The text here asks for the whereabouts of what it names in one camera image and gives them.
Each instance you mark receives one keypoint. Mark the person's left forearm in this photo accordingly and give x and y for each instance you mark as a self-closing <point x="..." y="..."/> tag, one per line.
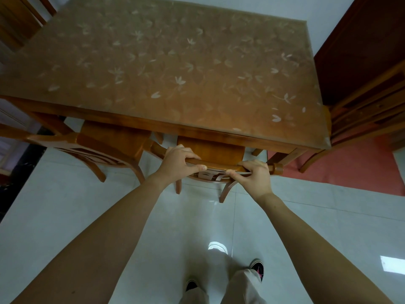
<point x="104" y="246"/>

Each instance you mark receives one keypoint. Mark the beige trousers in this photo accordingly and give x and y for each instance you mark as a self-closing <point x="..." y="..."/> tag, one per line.
<point x="240" y="288"/>

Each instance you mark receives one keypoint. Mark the dark red wooden door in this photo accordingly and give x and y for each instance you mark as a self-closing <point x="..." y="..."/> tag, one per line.
<point x="357" y="44"/>

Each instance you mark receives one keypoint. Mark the person's left hand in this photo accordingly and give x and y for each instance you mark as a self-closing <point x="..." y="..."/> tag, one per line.
<point x="175" y="167"/>

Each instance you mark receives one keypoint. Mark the red floor mat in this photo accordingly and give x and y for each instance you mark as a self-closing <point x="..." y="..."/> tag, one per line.
<point x="354" y="164"/>

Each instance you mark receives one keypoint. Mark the wooden table with patterned cover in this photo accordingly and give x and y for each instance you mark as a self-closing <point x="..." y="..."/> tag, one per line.
<point x="174" y="66"/>

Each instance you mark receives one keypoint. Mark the black and white shoe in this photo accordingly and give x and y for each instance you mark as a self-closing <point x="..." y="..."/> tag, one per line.
<point x="257" y="268"/>
<point x="191" y="285"/>

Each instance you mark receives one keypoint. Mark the person's right hand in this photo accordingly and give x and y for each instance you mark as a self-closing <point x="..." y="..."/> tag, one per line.
<point x="259" y="182"/>

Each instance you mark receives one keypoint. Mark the person's right forearm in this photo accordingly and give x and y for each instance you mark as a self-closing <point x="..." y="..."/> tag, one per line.
<point x="316" y="250"/>

